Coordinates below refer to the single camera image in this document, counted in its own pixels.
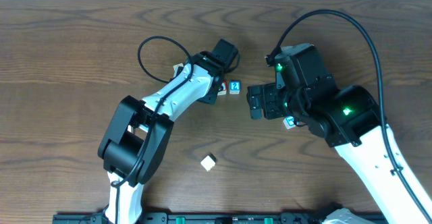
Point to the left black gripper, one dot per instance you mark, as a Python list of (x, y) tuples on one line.
[(212, 98)]

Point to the red letter I block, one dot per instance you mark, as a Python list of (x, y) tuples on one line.
[(222, 89)]

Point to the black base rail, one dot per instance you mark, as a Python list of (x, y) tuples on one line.
[(164, 218)]

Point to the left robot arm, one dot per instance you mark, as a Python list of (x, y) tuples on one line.
[(136, 139)]

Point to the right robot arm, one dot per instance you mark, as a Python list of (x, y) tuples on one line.
[(349, 122)]

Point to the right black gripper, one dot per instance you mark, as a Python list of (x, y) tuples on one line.
[(263, 101)]

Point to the blue number 2 block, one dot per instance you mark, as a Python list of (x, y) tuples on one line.
[(235, 87)]

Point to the plain wooden block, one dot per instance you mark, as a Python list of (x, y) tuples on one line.
[(208, 162)]

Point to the blue letter P block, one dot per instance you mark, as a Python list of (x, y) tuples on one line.
[(289, 122)]

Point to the wooden block with line drawing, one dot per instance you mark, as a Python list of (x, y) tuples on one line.
[(178, 69)]

